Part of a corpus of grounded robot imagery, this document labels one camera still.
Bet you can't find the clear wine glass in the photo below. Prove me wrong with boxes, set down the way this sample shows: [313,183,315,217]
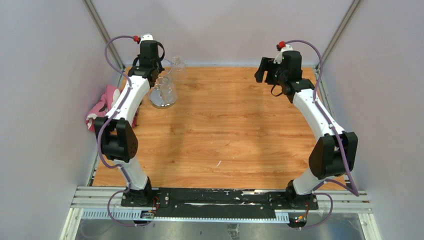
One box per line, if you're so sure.
[171,55,186,81]
[157,76,178,107]

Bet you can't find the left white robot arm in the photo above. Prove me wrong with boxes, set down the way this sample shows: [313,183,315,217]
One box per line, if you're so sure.
[94,34,165,207]

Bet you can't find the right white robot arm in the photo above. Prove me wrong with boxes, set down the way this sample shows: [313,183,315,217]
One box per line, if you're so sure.
[254,49,358,209]

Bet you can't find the chrome wine glass rack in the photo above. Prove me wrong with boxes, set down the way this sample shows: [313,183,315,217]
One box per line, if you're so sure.
[148,59,178,109]

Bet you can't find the pink camouflage cloth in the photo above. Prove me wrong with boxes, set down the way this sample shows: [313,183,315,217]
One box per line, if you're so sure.
[86,84,122,132]

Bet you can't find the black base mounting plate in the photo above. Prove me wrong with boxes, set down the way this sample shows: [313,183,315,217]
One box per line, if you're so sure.
[121,187,318,219]

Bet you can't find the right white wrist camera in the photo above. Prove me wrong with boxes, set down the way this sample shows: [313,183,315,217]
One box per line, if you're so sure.
[273,43,294,64]

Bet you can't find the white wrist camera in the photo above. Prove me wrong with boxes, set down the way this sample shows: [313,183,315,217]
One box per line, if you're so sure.
[139,33,154,43]
[273,43,294,64]

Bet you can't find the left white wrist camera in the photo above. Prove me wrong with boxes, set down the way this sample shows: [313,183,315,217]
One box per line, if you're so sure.
[139,33,154,43]

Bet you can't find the aluminium frame rail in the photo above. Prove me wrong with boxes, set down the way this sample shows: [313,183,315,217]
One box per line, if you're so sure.
[71,186,372,224]

